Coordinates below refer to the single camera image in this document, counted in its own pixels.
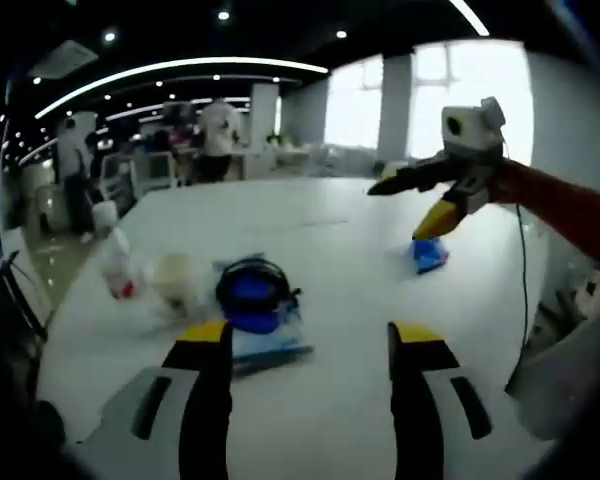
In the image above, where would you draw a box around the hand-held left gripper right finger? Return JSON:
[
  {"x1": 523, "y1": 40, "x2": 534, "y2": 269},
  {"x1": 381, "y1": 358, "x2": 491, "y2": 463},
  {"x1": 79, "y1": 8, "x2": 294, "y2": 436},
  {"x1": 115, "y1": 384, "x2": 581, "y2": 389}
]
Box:
[{"x1": 387, "y1": 321, "x2": 554, "y2": 480}]

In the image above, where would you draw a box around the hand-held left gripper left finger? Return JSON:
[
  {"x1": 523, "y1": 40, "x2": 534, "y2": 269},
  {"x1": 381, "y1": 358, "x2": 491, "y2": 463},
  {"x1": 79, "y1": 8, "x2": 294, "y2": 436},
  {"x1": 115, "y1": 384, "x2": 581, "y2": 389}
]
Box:
[{"x1": 72, "y1": 319, "x2": 235, "y2": 480}]

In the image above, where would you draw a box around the blue plastic packet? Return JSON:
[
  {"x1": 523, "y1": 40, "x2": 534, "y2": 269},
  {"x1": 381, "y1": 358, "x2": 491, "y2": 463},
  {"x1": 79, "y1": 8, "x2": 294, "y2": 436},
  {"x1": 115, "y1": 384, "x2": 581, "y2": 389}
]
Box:
[{"x1": 408, "y1": 237, "x2": 451, "y2": 275}]

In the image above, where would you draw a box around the blue mouse pad bag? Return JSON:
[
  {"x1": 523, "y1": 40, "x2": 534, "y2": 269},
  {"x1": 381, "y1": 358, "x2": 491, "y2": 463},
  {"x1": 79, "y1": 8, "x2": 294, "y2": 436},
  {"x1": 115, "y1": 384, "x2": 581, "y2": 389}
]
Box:
[{"x1": 212, "y1": 252, "x2": 315, "y2": 379}]

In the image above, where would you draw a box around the white paper cup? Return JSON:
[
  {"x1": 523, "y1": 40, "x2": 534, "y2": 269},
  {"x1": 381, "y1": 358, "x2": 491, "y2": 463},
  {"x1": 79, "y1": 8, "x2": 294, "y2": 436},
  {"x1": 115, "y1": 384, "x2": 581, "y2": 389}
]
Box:
[{"x1": 142, "y1": 253, "x2": 204, "y2": 321}]

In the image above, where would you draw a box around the clear plastic water bottle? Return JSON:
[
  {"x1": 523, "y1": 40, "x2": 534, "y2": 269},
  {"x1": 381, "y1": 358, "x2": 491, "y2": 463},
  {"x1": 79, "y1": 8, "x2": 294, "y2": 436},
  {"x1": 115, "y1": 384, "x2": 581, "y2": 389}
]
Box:
[{"x1": 92, "y1": 201, "x2": 137, "y2": 301}]

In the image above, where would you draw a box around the white table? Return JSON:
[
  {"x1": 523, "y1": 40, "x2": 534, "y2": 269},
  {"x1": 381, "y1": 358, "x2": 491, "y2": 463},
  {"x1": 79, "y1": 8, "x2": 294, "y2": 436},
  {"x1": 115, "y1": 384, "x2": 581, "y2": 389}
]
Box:
[{"x1": 37, "y1": 177, "x2": 581, "y2": 480}]

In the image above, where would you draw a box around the grey mesh chair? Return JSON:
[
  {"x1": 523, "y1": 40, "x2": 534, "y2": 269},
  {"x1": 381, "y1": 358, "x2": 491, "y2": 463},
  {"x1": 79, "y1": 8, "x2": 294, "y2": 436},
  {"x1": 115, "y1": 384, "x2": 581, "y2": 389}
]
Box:
[{"x1": 503, "y1": 309, "x2": 600, "y2": 444}]

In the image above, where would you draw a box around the white office chair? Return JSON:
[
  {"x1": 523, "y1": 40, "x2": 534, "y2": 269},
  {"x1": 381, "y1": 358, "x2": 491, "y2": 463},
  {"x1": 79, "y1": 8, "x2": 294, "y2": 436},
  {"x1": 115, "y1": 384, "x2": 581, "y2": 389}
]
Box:
[{"x1": 132, "y1": 149, "x2": 174, "y2": 191}]

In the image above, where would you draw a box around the curved ceiling light strip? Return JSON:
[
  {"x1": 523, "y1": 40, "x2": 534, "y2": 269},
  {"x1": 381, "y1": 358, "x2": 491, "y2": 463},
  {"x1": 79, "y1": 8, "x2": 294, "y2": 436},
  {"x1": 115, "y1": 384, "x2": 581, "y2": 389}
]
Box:
[{"x1": 33, "y1": 57, "x2": 330, "y2": 121}]

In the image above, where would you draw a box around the ceiling air vent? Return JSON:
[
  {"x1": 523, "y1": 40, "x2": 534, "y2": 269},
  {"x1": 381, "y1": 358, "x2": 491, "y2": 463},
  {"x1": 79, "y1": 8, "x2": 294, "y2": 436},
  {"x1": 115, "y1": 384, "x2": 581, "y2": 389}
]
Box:
[{"x1": 29, "y1": 40, "x2": 101, "y2": 77}]

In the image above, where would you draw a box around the thin black cable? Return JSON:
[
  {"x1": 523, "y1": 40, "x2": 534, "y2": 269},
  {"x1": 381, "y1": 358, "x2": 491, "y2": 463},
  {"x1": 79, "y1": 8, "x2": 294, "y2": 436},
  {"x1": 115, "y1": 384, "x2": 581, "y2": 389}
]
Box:
[{"x1": 499, "y1": 134, "x2": 531, "y2": 351}]

